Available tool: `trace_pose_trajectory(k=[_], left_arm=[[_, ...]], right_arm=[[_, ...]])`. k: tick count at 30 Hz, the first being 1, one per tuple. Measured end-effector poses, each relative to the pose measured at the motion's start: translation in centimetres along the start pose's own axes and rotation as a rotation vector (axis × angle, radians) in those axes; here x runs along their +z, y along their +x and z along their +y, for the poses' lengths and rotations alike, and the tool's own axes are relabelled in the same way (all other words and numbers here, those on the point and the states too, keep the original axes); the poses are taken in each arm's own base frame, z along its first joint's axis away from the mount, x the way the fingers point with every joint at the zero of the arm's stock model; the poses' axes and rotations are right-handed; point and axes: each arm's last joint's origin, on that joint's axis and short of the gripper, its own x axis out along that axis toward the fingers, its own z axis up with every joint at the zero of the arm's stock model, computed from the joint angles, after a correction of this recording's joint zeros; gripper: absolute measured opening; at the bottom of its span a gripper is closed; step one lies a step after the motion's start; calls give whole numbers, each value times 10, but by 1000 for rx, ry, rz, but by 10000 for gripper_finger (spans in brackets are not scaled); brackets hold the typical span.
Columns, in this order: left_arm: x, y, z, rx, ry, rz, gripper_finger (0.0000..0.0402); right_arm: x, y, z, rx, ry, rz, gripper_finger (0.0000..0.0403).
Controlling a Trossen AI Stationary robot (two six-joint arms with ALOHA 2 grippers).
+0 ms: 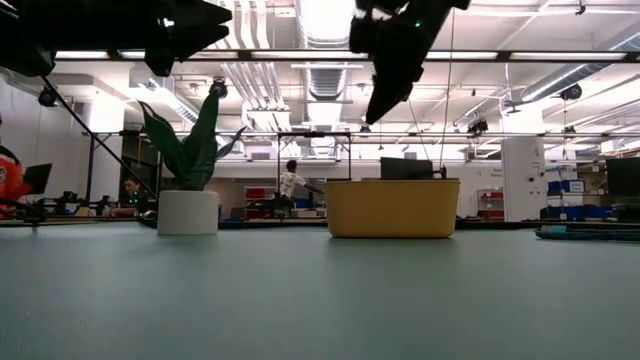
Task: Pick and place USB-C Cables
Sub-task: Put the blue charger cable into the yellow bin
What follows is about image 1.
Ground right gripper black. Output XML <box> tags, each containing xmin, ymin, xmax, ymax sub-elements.
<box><xmin>348</xmin><ymin>0</ymin><xmax>472</xmax><ymax>126</ymax></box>

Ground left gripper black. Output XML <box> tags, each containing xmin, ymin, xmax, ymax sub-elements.
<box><xmin>99</xmin><ymin>0</ymin><xmax>234</xmax><ymax>78</ymax></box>

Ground teal braided USB-C cable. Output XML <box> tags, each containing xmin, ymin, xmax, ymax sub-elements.
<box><xmin>533</xmin><ymin>224</ymin><xmax>640</xmax><ymax>243</ymax></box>

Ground black monitor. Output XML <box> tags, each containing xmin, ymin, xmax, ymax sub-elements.
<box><xmin>379</xmin><ymin>156</ymin><xmax>448</xmax><ymax>182</ymax></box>

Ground long ceiling light strip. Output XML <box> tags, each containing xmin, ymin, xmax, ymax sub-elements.
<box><xmin>53</xmin><ymin>48</ymin><xmax>640</xmax><ymax>64</ymax></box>

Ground orange plastic bin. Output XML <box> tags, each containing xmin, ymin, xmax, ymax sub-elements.
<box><xmin>322</xmin><ymin>178</ymin><xmax>462</xmax><ymax>240</ymax></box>

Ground green succulent plant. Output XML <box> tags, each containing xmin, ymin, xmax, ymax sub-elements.
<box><xmin>137</xmin><ymin>89</ymin><xmax>249</xmax><ymax>193</ymax></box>

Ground person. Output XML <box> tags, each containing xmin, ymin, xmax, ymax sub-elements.
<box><xmin>0</xmin><ymin>113</ymin><xmax>32</xmax><ymax>220</ymax></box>
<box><xmin>112</xmin><ymin>177</ymin><xmax>152</xmax><ymax>219</ymax></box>
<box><xmin>276</xmin><ymin>158</ymin><xmax>325</xmax><ymax>219</ymax></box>

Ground red storage shelf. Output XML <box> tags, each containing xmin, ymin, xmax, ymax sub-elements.
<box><xmin>476</xmin><ymin>187</ymin><xmax>505</xmax><ymax>222</ymax></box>

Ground white building column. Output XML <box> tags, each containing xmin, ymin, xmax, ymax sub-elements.
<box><xmin>500</xmin><ymin>136</ymin><xmax>549</xmax><ymax>223</ymax></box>

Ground white round plant pot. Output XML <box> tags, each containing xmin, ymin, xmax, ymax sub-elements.
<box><xmin>156</xmin><ymin>189</ymin><xmax>221</xmax><ymax>237</ymax></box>

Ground blue storage bins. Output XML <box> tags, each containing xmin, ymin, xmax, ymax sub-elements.
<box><xmin>539</xmin><ymin>178</ymin><xmax>614</xmax><ymax>221</ymax></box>

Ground green table mat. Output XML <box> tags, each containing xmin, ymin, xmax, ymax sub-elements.
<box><xmin>0</xmin><ymin>221</ymin><xmax>640</xmax><ymax>360</ymax></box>

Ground black laptop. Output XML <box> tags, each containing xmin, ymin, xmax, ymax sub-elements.
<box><xmin>21</xmin><ymin>162</ymin><xmax>54</xmax><ymax>197</ymax></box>

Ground large dark monitor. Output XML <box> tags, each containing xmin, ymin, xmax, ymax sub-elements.
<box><xmin>605</xmin><ymin>156</ymin><xmax>640</xmax><ymax>198</ymax></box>

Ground black hanging camera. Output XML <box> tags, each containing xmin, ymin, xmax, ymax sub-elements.
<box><xmin>559</xmin><ymin>82</ymin><xmax>584</xmax><ymax>103</ymax></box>
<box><xmin>208</xmin><ymin>78</ymin><xmax>230</xmax><ymax>100</ymax></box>
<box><xmin>37</xmin><ymin>85</ymin><xmax>59</xmax><ymax>109</ymax></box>

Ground silver ceiling air duct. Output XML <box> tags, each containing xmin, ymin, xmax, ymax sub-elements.
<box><xmin>293</xmin><ymin>0</ymin><xmax>357</xmax><ymax>102</ymax></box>

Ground black metal stand frame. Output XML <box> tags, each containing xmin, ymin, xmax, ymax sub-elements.
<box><xmin>276</xmin><ymin>130</ymin><xmax>353</xmax><ymax>182</ymax></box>

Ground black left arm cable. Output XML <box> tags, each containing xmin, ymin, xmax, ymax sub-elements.
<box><xmin>39</xmin><ymin>74</ymin><xmax>159</xmax><ymax>202</ymax></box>

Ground black aluminium table frame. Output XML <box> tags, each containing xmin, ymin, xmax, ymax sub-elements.
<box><xmin>0</xmin><ymin>215</ymin><xmax>640</xmax><ymax>232</ymax></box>

